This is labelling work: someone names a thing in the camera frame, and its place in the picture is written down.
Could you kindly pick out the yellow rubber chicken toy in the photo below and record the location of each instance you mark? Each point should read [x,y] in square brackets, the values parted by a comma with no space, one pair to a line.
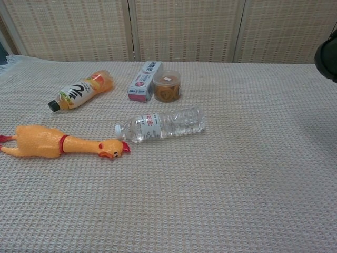
[47,142]

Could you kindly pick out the white and pink toothpaste box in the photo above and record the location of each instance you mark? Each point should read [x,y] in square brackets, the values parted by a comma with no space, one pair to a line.
[143,84]

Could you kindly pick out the beige waffle weave tablecloth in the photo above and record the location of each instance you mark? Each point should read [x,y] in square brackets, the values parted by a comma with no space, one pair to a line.
[184,184]

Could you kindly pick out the clear plastic water bottle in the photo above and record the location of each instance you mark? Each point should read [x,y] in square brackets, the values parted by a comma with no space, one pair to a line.
[163,125]

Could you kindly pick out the woven bamboo folding screen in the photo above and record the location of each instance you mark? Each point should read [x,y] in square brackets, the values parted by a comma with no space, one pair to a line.
[184,29]

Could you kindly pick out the orange juice bottle black cap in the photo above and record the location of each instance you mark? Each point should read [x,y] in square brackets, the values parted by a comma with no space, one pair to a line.
[81,91]

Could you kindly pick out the clear round jar brown contents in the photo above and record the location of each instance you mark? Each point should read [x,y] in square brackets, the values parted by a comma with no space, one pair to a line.
[167,88]

